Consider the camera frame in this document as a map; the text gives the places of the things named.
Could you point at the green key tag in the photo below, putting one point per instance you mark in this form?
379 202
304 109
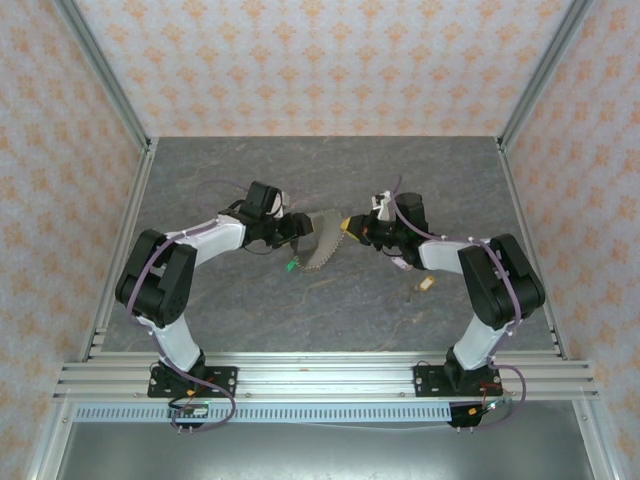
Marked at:
289 266

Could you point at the purple key tag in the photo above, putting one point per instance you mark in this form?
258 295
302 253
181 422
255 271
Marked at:
401 262

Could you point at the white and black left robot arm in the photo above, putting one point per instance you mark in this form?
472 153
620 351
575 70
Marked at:
177 345

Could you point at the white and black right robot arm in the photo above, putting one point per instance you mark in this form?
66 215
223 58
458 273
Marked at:
475 340

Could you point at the yellow key tag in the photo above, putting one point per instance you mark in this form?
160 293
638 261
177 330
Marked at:
425 284

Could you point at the grey metal sheet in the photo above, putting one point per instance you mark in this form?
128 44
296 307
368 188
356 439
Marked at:
325 452

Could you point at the aluminium side rail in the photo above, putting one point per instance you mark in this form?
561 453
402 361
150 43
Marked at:
530 240
122 240

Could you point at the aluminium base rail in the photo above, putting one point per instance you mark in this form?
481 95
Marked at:
325 375

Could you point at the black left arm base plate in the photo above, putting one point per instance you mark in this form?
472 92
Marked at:
222 382

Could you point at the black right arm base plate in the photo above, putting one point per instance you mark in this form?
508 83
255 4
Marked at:
427 382

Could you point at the aluminium frame post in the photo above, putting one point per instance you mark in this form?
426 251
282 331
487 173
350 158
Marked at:
542 75
107 75

